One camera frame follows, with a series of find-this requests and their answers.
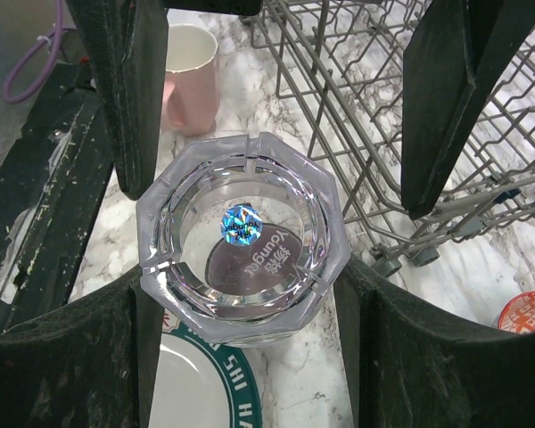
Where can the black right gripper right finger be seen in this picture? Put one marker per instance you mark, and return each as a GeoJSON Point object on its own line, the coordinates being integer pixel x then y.
{"type": "Point", "coordinates": [409, 363]}

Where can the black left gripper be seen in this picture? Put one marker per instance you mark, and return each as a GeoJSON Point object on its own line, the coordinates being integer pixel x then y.
{"type": "Point", "coordinates": [126, 43]}

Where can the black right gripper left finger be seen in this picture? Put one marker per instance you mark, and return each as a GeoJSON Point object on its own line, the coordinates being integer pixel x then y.
{"type": "Point", "coordinates": [91, 363]}

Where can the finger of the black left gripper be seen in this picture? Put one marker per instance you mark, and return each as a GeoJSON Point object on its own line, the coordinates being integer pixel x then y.
{"type": "Point", "coordinates": [454, 59]}

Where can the pink mug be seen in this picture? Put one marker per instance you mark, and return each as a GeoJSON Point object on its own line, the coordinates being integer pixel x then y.
{"type": "Point", "coordinates": [191, 94]}

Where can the clear octagonal glass tumbler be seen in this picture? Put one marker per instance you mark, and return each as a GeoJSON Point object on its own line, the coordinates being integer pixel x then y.
{"type": "Point", "coordinates": [241, 238]}

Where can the green rimmed white plate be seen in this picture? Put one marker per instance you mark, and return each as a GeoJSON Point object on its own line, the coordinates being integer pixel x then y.
{"type": "Point", "coordinates": [199, 384]}

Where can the red patterned bowl far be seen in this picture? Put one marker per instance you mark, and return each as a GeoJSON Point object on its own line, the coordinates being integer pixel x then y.
{"type": "Point", "coordinates": [518, 315]}

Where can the grey wire dish rack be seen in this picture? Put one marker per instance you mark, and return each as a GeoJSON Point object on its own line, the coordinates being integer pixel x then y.
{"type": "Point", "coordinates": [342, 63]}

